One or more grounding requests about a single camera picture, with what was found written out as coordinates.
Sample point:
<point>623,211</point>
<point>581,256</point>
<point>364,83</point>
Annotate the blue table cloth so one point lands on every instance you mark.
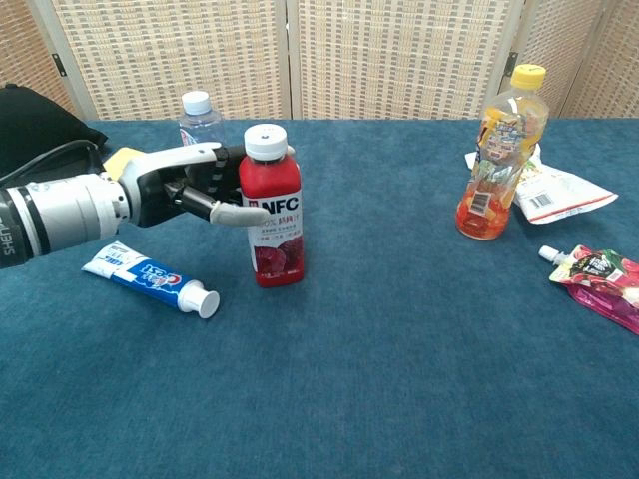
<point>379,374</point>

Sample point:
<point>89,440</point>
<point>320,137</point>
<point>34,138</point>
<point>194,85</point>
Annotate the white blue toothpaste tube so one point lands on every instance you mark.
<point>145,277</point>

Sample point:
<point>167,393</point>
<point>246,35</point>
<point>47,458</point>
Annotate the clear water bottle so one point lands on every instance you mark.
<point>202,125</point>

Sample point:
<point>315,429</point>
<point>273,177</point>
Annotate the white snack bag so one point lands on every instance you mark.
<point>559,197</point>

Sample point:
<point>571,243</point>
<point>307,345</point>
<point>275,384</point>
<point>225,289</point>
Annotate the black baseball cap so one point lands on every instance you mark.
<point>35,125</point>

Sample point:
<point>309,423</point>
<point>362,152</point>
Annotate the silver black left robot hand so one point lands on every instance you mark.
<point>150,189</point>

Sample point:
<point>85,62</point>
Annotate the orange tea bottle yellow cap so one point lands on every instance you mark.
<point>499,164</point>

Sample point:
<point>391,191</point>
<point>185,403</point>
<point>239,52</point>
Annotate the red NFC juice bottle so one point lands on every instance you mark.
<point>272,199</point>

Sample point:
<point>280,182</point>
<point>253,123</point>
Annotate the woven bamboo folding screen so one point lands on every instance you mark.
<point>389,55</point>

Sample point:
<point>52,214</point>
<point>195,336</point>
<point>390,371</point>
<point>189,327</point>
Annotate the red spouted drink pouch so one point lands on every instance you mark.
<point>604,284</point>

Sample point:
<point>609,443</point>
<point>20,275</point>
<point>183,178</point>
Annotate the yellow sponge with blue patch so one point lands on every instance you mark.
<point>117,162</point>

